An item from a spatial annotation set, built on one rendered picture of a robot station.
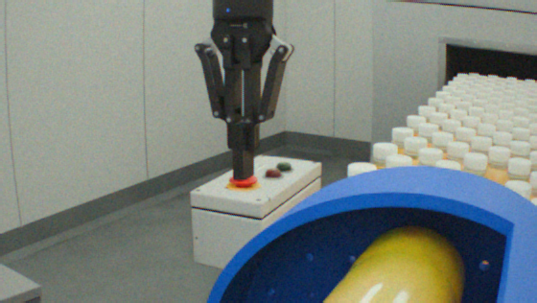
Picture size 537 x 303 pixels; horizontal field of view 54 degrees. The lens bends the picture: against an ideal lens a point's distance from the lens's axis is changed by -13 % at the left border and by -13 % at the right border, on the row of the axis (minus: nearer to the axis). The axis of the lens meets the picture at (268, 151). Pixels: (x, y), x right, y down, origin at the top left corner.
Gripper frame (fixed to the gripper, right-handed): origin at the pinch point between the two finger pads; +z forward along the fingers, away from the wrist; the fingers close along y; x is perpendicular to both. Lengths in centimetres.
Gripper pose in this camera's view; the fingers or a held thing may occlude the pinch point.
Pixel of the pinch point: (243, 150)
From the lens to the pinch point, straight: 75.1
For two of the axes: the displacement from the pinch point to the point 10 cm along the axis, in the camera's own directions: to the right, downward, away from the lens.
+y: -9.0, -1.0, 4.1
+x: -4.3, 2.2, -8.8
